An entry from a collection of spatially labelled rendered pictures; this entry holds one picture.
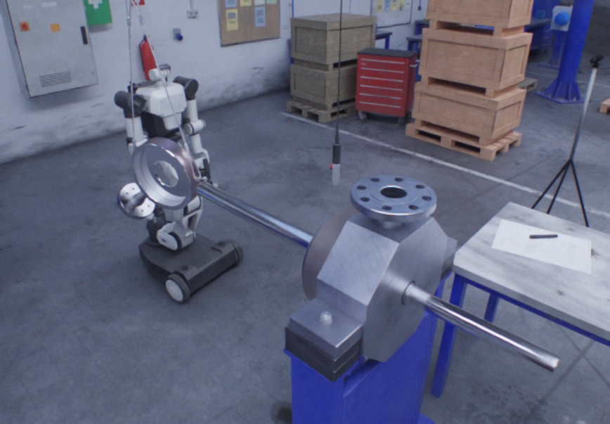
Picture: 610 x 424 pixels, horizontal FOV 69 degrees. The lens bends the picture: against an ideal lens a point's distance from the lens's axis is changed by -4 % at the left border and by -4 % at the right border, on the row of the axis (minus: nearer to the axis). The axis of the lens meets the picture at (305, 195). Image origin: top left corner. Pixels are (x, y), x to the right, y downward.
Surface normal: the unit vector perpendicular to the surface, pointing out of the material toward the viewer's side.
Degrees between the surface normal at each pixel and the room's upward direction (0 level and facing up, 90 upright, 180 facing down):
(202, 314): 0
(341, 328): 0
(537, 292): 0
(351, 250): 45
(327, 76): 90
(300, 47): 90
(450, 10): 90
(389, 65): 90
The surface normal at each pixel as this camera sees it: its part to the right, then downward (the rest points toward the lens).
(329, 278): -0.48, -0.39
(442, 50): -0.71, 0.33
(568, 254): 0.00, -0.89
